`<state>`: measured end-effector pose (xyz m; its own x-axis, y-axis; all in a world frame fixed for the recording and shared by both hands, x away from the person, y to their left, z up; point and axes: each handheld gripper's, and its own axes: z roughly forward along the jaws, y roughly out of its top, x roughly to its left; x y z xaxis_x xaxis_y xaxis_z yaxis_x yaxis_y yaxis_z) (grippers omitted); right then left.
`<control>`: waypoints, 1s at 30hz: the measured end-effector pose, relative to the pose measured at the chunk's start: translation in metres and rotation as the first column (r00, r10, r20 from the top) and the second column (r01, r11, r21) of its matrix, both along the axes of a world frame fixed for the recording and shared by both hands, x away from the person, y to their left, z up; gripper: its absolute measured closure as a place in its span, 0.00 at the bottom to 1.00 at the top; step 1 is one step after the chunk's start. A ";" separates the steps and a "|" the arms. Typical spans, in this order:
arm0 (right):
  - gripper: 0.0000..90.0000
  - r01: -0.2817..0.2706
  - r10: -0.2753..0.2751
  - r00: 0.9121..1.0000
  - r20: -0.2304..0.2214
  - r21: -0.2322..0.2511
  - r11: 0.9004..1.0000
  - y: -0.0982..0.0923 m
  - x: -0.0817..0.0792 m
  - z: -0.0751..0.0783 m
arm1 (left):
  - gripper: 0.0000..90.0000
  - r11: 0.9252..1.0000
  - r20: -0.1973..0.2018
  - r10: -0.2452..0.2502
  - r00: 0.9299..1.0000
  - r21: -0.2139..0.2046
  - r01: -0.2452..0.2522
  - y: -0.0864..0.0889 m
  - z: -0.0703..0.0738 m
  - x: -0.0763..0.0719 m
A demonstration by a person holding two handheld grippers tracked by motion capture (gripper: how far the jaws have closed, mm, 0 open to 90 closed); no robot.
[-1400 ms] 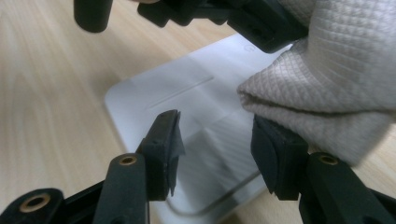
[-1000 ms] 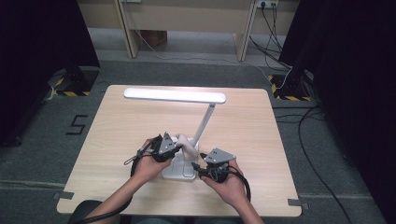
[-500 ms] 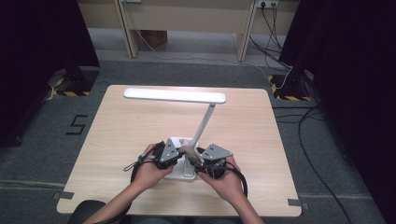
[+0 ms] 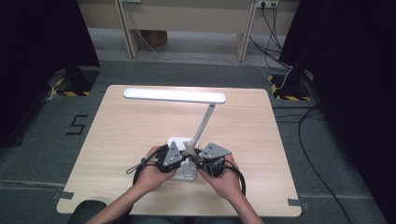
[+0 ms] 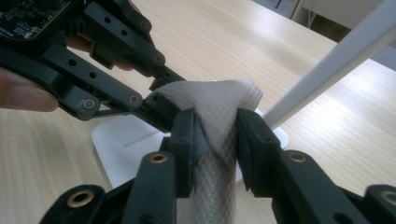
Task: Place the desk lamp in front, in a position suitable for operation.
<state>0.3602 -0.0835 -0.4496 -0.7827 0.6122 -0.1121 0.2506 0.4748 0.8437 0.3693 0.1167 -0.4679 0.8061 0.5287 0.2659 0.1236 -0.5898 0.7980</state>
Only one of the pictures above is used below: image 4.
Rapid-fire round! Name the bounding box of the black power cable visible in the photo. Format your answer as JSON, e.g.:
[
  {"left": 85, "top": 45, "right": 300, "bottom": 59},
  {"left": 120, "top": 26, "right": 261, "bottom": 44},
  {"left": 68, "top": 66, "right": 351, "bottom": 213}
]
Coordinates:
[
  {"left": 260, "top": 4, "right": 284, "bottom": 52},
  {"left": 248, "top": 34, "right": 292, "bottom": 69}
]

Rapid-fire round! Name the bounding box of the hand-held gripper black cable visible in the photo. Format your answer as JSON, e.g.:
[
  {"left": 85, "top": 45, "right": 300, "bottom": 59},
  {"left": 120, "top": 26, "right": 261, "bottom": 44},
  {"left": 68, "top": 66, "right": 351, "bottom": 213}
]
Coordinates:
[
  {"left": 218, "top": 164, "right": 247, "bottom": 197},
  {"left": 125, "top": 146, "right": 163, "bottom": 187}
]

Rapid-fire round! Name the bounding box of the black curtain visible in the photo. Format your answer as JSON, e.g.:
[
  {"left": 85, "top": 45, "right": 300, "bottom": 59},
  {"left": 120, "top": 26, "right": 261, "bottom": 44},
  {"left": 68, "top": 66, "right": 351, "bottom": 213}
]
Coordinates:
[
  {"left": 0, "top": 0, "right": 102, "bottom": 147},
  {"left": 278, "top": 0, "right": 396, "bottom": 224}
]

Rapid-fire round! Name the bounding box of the person's right hand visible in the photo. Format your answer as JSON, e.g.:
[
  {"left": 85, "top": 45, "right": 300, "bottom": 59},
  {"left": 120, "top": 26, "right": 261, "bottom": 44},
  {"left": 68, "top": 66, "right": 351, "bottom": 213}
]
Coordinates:
[{"left": 199, "top": 154, "right": 242, "bottom": 202}]

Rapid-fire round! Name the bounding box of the thick black floor cable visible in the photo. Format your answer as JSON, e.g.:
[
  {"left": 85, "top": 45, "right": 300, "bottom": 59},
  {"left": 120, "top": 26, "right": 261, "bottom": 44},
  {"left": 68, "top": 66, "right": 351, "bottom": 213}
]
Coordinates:
[{"left": 298, "top": 105, "right": 353, "bottom": 224}]

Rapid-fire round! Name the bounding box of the black chair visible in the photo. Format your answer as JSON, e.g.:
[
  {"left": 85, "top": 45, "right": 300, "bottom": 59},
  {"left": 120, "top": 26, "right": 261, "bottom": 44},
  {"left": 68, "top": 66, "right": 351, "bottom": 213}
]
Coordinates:
[{"left": 67, "top": 200, "right": 108, "bottom": 224}]

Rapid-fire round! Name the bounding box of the brown cardboard box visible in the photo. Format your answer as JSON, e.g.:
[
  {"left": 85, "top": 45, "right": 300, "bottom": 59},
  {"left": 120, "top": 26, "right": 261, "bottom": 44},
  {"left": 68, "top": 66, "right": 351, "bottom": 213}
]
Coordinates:
[{"left": 139, "top": 30, "right": 168, "bottom": 49}]

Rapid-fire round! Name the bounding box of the right hand-held gripper black cable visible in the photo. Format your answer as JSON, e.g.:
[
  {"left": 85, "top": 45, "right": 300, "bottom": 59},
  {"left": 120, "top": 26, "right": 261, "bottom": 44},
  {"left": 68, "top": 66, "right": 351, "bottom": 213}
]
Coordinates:
[{"left": 218, "top": 164, "right": 247, "bottom": 197}]

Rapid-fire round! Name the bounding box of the striped black stand base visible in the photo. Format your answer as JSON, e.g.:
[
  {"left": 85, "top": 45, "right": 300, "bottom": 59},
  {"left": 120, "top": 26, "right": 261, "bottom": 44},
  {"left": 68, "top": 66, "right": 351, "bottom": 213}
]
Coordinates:
[
  {"left": 268, "top": 69, "right": 314, "bottom": 102},
  {"left": 46, "top": 66, "right": 101, "bottom": 97}
]

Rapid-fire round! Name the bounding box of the grey tape piece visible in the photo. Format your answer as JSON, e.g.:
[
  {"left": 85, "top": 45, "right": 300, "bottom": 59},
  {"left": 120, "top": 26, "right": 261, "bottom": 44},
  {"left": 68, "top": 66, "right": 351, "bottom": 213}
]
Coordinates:
[
  {"left": 52, "top": 190, "right": 75, "bottom": 201},
  {"left": 287, "top": 198, "right": 310, "bottom": 210}
]

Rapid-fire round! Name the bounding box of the left hand-held gripper black cable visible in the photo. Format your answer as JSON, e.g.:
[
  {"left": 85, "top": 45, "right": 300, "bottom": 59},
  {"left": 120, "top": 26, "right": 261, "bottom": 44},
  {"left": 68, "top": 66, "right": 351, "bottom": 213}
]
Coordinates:
[{"left": 125, "top": 146, "right": 163, "bottom": 187}]

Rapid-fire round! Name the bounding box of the long white floor cable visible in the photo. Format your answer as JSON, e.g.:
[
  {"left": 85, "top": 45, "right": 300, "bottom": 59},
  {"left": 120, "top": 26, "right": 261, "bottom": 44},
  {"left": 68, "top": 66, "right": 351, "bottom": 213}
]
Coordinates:
[{"left": 134, "top": 29, "right": 275, "bottom": 86}]

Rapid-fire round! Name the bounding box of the white desk lamp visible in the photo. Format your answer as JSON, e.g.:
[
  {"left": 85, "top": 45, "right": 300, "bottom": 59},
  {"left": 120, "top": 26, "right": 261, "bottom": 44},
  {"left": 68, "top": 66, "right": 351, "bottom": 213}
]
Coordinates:
[{"left": 123, "top": 87, "right": 227, "bottom": 181}]

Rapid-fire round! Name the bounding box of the thin black floor cable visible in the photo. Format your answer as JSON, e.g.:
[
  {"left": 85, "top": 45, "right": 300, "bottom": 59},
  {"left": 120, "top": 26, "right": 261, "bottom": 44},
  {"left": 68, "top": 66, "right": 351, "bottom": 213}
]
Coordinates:
[{"left": 274, "top": 105, "right": 325, "bottom": 123}]

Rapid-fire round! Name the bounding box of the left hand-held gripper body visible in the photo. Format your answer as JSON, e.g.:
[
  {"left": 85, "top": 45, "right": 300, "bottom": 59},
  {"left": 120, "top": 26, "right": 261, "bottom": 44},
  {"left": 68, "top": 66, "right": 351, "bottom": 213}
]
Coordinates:
[{"left": 154, "top": 140, "right": 185, "bottom": 174}]

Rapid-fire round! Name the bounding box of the person's left hand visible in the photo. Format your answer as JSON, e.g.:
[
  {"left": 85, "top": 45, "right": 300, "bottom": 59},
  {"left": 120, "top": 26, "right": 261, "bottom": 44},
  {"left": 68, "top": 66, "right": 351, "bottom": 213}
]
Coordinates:
[{"left": 134, "top": 146, "right": 177, "bottom": 195}]

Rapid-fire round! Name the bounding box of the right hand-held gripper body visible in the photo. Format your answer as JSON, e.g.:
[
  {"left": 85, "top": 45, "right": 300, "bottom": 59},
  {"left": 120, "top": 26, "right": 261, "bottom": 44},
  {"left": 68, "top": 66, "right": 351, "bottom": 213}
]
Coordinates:
[{"left": 195, "top": 142, "right": 233, "bottom": 179}]

